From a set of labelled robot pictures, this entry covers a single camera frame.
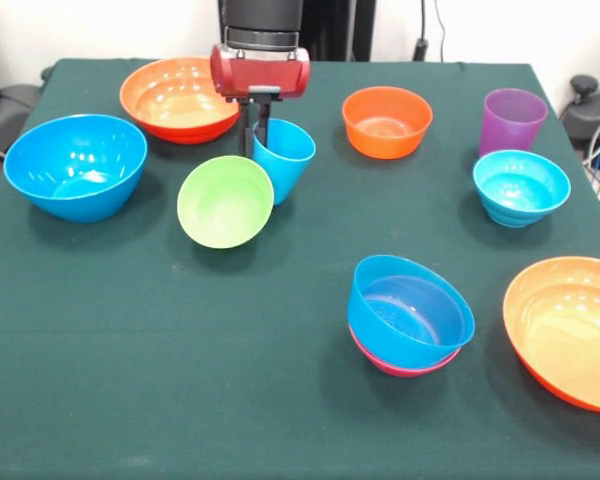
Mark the light blue ribbed bowl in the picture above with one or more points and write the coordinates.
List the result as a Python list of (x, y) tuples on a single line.
[(521, 195)]

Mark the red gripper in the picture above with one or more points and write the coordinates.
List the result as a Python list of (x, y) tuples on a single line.
[(260, 77)]

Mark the pink bowl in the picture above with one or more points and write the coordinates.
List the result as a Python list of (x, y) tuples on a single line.
[(400, 369)]

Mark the green ribbed bowl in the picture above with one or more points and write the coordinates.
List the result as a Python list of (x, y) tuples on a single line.
[(225, 205)]

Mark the large orange bowl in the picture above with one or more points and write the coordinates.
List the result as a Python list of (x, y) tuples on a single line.
[(175, 105), (565, 330)]

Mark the blue cup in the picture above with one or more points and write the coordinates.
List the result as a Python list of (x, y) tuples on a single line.
[(290, 165)]

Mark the dark grey pedestal foot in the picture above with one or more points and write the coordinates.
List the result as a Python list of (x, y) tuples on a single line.
[(595, 115)]

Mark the small orange bowl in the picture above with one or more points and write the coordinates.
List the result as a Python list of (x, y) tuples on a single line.
[(387, 125)]

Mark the medium blue bowl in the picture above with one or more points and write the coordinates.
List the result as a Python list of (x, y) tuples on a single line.
[(405, 320)]

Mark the dark green tablecloth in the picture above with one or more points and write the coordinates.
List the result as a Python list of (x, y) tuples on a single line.
[(180, 350)]

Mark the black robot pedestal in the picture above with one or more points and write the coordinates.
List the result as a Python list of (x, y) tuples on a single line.
[(340, 30)]

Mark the large blue bowl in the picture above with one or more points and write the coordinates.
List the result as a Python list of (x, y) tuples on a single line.
[(75, 165)]

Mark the purple cup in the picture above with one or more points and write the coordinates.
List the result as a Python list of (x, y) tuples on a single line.
[(510, 125)]

